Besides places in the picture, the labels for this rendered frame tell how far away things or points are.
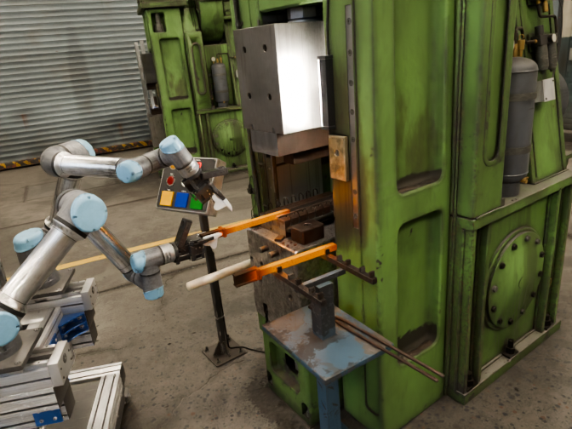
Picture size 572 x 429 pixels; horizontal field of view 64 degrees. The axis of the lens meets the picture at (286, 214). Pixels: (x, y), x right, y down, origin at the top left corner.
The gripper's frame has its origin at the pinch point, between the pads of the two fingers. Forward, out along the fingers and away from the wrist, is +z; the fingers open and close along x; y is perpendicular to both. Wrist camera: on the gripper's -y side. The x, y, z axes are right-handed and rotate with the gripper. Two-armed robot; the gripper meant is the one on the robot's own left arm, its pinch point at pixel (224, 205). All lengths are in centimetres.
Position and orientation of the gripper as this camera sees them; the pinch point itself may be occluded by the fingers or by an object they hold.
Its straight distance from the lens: 185.4
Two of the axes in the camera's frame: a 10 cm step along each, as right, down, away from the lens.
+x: 5.8, 2.3, -7.8
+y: -6.7, 6.8, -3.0
